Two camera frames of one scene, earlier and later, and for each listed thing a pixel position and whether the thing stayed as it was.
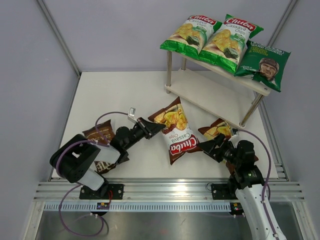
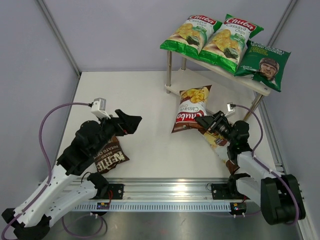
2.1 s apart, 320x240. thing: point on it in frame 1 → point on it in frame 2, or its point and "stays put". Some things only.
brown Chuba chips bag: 180,138 → 193,104
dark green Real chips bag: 265,64 stays put
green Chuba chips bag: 226,47 stays put
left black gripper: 154,128 → 128,124
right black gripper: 209,146 → 214,121
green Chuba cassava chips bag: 193,35 stays put
